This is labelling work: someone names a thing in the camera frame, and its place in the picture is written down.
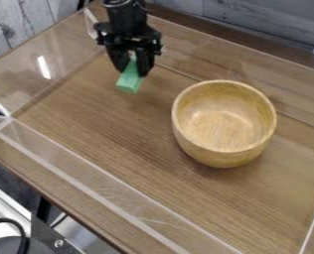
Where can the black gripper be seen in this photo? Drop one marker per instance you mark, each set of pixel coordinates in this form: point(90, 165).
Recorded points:
point(126, 33)

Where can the green rectangular block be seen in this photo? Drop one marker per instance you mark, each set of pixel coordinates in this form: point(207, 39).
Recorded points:
point(129, 81)

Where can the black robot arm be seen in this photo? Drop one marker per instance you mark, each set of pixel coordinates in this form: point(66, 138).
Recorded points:
point(126, 33)

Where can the light wooden bowl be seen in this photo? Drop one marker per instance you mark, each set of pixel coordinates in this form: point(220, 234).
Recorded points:
point(224, 121)

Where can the black table leg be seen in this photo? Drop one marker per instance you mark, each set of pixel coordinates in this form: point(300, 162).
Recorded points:
point(43, 210)

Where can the clear acrylic tray wall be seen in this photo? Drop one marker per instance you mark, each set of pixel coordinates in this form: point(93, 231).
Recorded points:
point(169, 138)

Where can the black metal bracket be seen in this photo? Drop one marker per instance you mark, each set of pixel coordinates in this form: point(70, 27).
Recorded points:
point(46, 241)

